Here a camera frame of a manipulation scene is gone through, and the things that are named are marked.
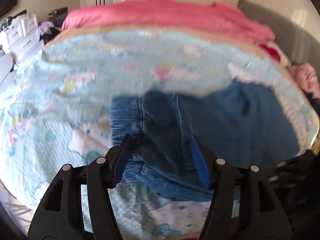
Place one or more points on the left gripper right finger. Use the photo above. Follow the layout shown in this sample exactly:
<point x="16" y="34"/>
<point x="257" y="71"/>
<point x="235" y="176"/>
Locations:
<point x="244" y="205"/>

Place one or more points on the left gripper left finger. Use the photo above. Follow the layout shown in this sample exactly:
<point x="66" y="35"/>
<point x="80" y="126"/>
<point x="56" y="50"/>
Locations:
<point x="59" y="214"/>

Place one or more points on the blue denim pants lace hem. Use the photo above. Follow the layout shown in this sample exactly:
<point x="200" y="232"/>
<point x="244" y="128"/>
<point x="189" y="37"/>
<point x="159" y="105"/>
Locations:
<point x="243" y="124"/>

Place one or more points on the pink fluffy garment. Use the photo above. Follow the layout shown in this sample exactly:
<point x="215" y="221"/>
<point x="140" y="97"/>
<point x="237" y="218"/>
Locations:
<point x="306" y="78"/>

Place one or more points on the Hello Kitty blue bedsheet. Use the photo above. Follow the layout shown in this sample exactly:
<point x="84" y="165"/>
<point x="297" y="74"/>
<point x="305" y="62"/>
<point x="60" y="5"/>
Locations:
<point x="56" y="112"/>

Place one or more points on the red pillow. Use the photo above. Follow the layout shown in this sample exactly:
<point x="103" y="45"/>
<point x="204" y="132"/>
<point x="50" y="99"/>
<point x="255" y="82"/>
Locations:
<point x="271" y="51"/>

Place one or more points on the grey quilted headboard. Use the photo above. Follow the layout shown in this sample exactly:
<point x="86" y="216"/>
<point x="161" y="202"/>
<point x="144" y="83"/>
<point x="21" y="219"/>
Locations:
<point x="298" y="44"/>

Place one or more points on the pink duvet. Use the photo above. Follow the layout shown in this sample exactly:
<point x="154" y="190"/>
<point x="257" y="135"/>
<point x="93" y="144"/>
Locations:
<point x="217" y="17"/>

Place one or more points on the white drawer chest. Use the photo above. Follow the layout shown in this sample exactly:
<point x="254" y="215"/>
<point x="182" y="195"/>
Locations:
<point x="22" y="38"/>

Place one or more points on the dark clothes pile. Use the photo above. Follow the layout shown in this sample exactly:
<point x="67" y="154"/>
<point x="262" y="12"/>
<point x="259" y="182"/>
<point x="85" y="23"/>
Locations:
<point x="52" y="27"/>

